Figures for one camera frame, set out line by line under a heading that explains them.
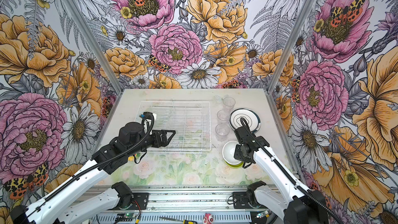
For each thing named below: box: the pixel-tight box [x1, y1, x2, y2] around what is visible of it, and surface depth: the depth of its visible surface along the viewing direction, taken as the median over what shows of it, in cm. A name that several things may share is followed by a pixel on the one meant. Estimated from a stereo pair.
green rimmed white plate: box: [228, 107, 262, 133], surface depth 104 cm
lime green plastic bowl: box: [224, 159, 244, 169], surface depth 81 cm
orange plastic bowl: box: [222, 140, 242, 165], surface depth 85 cm
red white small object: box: [202, 212, 214, 224], surface depth 67 cm
